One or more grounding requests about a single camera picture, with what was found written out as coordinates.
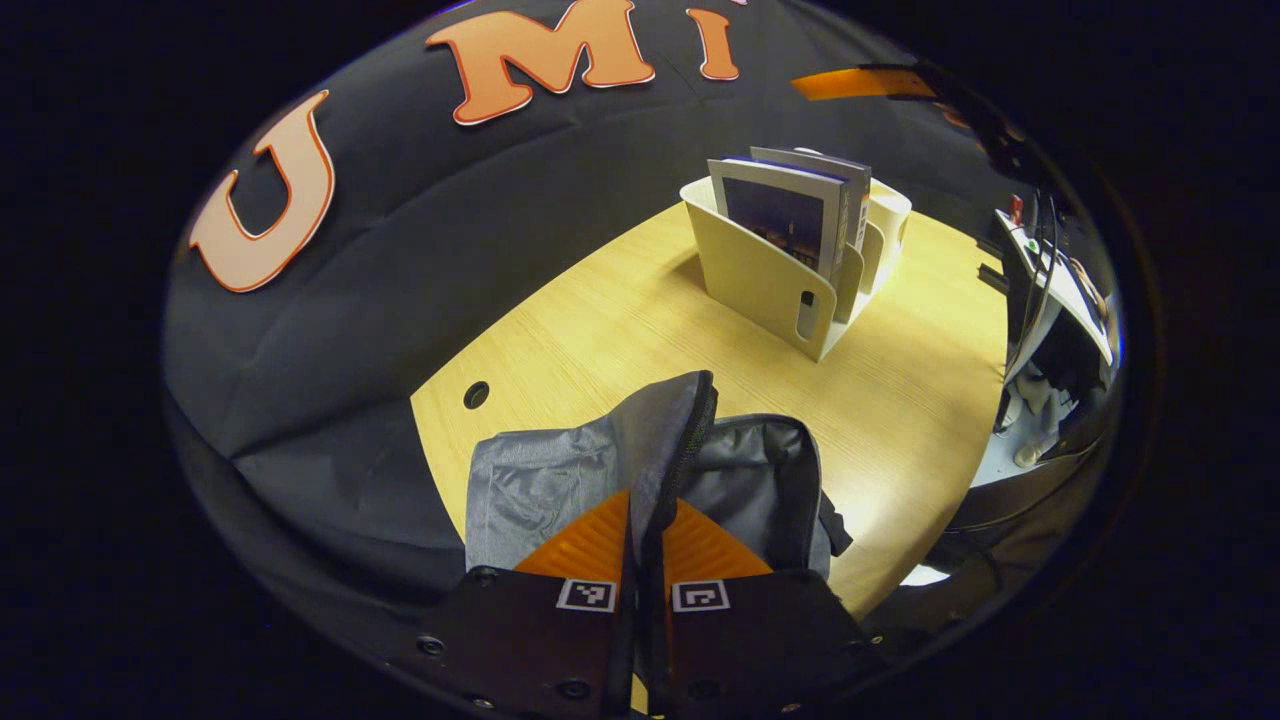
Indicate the grey cover book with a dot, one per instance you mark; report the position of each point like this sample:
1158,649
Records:
858,210

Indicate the black backdrop cloth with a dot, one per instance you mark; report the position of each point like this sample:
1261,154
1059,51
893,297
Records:
400,250

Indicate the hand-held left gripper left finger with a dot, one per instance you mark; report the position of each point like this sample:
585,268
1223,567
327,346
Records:
540,640

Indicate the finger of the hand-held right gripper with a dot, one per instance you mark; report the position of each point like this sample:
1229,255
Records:
870,83

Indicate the white bookshelf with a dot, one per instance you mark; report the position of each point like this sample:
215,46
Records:
750,280

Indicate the white side desk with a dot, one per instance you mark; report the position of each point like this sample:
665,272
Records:
1060,285

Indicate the grey schoolbag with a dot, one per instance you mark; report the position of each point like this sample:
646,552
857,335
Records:
760,480

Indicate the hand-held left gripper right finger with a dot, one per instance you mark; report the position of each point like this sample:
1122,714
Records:
750,640

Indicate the blue cover book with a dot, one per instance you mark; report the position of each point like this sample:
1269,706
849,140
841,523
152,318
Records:
780,215

